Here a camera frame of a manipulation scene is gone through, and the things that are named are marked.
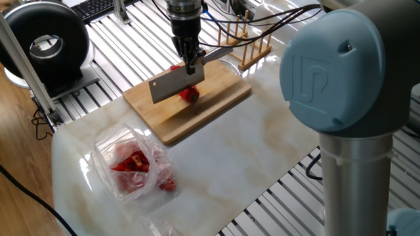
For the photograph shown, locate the steel cleaver knife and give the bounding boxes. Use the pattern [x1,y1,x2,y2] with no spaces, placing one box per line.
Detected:
[148,46,234,105]

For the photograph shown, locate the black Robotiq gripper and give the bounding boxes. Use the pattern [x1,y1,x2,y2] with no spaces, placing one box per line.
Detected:
[171,16,207,76]

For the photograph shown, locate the black ring device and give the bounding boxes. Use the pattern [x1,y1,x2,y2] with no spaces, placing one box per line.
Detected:
[0,1,101,101]

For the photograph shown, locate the marble pattern table mat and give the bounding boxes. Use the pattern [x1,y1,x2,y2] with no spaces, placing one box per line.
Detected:
[51,0,324,236]

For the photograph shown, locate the wooden peg rack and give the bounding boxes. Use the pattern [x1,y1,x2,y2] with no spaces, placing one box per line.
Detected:
[216,9,273,72]

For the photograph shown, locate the dark device block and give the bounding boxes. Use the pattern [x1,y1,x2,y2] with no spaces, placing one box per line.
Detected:
[229,0,259,16]

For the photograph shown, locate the black computer keyboard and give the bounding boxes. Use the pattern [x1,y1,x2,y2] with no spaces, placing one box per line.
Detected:
[70,0,138,23]

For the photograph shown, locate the thick black floor cable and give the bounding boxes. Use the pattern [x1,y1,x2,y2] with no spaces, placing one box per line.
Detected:
[0,163,78,236]

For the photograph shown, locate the slanted aluminium frame post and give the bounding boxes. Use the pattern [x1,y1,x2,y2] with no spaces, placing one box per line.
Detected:
[0,12,65,128]

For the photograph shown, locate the short aluminium post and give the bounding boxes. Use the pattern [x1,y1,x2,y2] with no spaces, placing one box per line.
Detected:
[113,0,132,26]

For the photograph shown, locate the chopped red pepper pieces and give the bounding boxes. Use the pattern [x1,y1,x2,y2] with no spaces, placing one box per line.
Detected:
[113,149,177,193]

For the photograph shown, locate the thin black wire bundle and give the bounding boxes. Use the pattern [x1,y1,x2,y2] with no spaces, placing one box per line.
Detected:
[31,109,53,141]

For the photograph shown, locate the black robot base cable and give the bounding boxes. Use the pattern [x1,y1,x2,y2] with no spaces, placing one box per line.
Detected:
[304,152,324,181]

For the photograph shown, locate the bamboo cutting board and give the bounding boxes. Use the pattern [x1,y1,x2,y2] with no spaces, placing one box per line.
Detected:
[122,49,253,146]

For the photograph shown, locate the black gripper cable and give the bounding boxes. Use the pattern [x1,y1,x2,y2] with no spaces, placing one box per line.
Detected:
[196,0,324,49]

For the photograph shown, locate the clear plastic bag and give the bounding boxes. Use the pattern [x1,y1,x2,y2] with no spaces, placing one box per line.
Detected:
[140,214,186,236]
[93,123,178,201]

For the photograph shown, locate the red bell pepper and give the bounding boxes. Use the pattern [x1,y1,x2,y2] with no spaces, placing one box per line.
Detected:
[178,85,201,104]

